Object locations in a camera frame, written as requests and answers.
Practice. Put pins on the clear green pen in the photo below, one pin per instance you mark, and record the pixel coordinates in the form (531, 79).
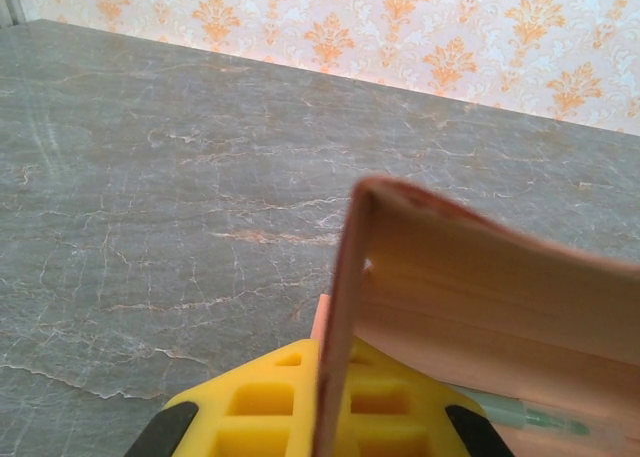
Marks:
(535, 417)

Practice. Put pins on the pink paper box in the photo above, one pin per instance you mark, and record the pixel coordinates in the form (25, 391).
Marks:
(475, 297)

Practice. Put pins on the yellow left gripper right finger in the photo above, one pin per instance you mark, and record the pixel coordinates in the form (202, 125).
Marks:
(400, 407)

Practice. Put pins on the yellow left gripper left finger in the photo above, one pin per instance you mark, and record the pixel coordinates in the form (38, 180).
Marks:
(260, 407)

